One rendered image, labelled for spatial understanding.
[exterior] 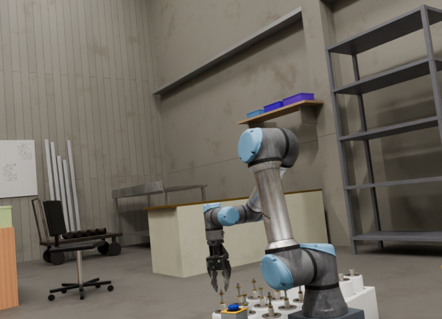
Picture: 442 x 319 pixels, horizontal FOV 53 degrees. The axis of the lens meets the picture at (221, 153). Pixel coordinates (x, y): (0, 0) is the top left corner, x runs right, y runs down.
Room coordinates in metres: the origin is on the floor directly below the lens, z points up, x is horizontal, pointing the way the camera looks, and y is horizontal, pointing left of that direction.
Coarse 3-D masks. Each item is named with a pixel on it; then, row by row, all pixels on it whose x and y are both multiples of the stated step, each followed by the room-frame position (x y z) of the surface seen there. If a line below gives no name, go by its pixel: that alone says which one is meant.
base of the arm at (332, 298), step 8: (312, 288) 1.50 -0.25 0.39; (320, 288) 1.49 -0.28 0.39; (328, 288) 1.49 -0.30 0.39; (336, 288) 1.50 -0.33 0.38; (304, 296) 1.54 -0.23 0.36; (312, 296) 1.50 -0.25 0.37; (320, 296) 1.49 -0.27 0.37; (328, 296) 1.48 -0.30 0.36; (336, 296) 1.49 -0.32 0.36; (304, 304) 1.53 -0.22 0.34; (312, 304) 1.49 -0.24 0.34; (320, 304) 1.48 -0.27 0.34; (328, 304) 1.48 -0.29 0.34; (336, 304) 1.48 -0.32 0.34; (344, 304) 1.50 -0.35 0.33; (304, 312) 1.52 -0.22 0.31; (312, 312) 1.49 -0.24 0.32; (320, 312) 1.47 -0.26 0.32; (328, 312) 1.47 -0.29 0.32; (336, 312) 1.47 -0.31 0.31; (344, 312) 1.49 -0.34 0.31
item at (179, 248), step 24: (288, 192) 5.23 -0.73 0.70; (312, 192) 5.46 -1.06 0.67; (168, 216) 4.51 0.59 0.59; (192, 216) 4.45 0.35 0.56; (312, 216) 5.43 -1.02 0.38; (168, 240) 4.55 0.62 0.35; (192, 240) 4.44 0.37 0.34; (240, 240) 4.78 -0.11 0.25; (264, 240) 4.97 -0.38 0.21; (312, 240) 5.40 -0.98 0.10; (168, 264) 4.59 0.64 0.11; (192, 264) 4.42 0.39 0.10; (240, 264) 4.76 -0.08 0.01
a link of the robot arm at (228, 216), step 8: (216, 208) 1.83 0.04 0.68; (224, 208) 1.76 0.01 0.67; (232, 208) 1.75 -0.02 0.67; (240, 208) 1.81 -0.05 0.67; (216, 216) 1.78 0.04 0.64; (224, 216) 1.74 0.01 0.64; (232, 216) 1.75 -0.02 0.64; (240, 216) 1.79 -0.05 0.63; (216, 224) 1.82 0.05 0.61; (224, 224) 1.76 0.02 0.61; (232, 224) 1.75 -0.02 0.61
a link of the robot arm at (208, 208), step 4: (208, 204) 1.86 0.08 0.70; (212, 204) 1.85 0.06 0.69; (216, 204) 1.85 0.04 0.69; (204, 208) 1.87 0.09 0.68; (208, 208) 1.85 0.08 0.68; (212, 208) 1.85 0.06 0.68; (204, 212) 1.87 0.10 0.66; (208, 212) 1.85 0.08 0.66; (204, 216) 1.87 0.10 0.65; (208, 216) 1.84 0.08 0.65; (208, 220) 1.85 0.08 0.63; (208, 224) 1.85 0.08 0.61; (212, 224) 1.84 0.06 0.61; (208, 228) 1.85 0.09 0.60; (212, 228) 1.85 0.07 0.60; (216, 228) 1.85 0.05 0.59; (220, 228) 1.86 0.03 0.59
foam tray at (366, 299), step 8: (368, 288) 2.34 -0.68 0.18; (352, 296) 2.21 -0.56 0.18; (360, 296) 2.23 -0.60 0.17; (368, 296) 2.30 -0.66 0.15; (352, 304) 2.16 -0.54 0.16; (360, 304) 2.22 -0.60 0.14; (368, 304) 2.29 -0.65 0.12; (376, 304) 2.36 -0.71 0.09; (368, 312) 2.28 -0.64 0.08; (376, 312) 2.34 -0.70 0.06
